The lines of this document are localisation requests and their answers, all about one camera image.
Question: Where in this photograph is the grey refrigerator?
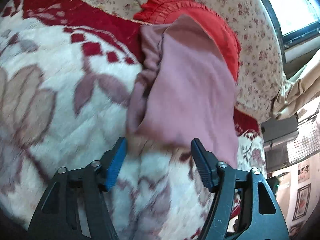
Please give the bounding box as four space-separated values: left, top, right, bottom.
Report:
261 116 300 170

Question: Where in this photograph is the beige curtain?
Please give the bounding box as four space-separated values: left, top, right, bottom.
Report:
271 76 320 120

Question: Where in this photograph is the small wall picture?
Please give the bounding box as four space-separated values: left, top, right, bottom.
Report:
297 159 310 183

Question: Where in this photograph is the pink long-sleeve shirt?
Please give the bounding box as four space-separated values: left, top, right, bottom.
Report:
126 14 239 170

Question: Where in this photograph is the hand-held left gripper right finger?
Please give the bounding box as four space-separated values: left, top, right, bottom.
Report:
190 138 290 240

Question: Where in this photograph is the dark framed window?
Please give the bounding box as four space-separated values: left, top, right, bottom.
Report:
250 0 320 53

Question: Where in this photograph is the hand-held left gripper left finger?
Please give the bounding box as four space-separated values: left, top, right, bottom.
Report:
27 137 128 240

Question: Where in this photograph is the dark framed wall picture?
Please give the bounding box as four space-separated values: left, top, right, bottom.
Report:
292 183 312 222

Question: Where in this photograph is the grilled side window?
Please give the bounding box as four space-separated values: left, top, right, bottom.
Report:
287 105 320 167

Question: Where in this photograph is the red and white floral blanket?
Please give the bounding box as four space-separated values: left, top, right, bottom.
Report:
0 0 268 240

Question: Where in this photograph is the red ruffled pillow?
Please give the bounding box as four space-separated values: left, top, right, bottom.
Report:
134 0 242 78

